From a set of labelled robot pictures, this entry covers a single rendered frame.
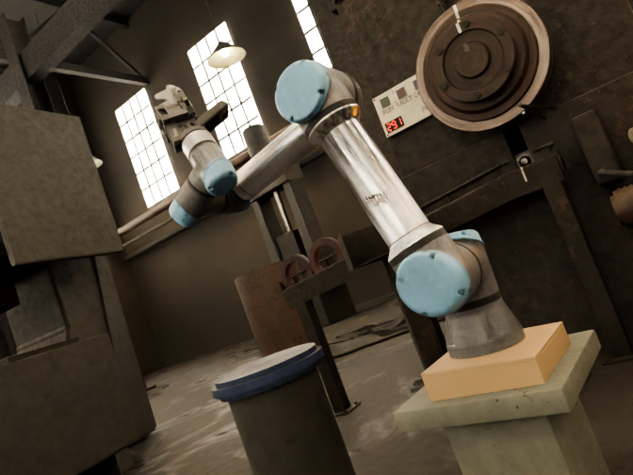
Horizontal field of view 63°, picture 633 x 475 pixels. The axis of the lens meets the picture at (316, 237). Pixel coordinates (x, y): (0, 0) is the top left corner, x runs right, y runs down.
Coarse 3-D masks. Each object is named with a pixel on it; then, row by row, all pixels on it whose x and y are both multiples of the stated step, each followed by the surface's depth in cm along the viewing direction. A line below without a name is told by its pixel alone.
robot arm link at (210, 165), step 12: (204, 144) 114; (216, 144) 115; (192, 156) 114; (204, 156) 112; (216, 156) 112; (204, 168) 111; (216, 168) 110; (228, 168) 111; (192, 180) 113; (204, 180) 111; (216, 180) 109; (228, 180) 111; (204, 192) 114; (216, 192) 112; (228, 192) 115
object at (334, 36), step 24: (72, 0) 697; (96, 0) 671; (120, 0) 678; (312, 0) 499; (0, 24) 786; (24, 24) 803; (48, 24) 731; (72, 24) 703; (96, 24) 707; (336, 24) 489; (24, 48) 768; (48, 48) 738; (72, 48) 740; (336, 48) 492; (24, 72) 775; (48, 72) 775; (360, 72) 482; (0, 96) 818; (24, 96) 774; (48, 96) 793; (360, 120) 488; (384, 144) 477; (144, 384) 752
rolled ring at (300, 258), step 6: (288, 258) 240; (294, 258) 238; (300, 258) 236; (306, 258) 236; (282, 264) 242; (288, 264) 240; (306, 264) 235; (282, 270) 243; (288, 270) 244; (306, 270) 235; (312, 270) 234; (282, 276) 243; (288, 276) 244; (288, 282) 242
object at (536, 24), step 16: (464, 0) 183; (480, 0) 180; (496, 0) 177; (512, 0) 175; (448, 16) 186; (528, 16) 173; (432, 32) 190; (544, 32) 171; (544, 48) 171; (416, 64) 195; (544, 64) 172; (416, 80) 196; (544, 80) 173; (528, 96) 176; (432, 112) 194; (512, 112) 179; (464, 128) 188; (480, 128) 185
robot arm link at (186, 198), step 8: (184, 184) 116; (184, 192) 115; (192, 192) 114; (200, 192) 114; (176, 200) 117; (184, 200) 115; (192, 200) 115; (200, 200) 115; (208, 200) 116; (216, 200) 120; (224, 200) 123; (176, 208) 117; (184, 208) 116; (192, 208) 116; (200, 208) 116; (208, 208) 119; (216, 208) 121; (176, 216) 117; (184, 216) 117; (192, 216) 117; (200, 216) 119; (184, 224) 118; (192, 224) 119
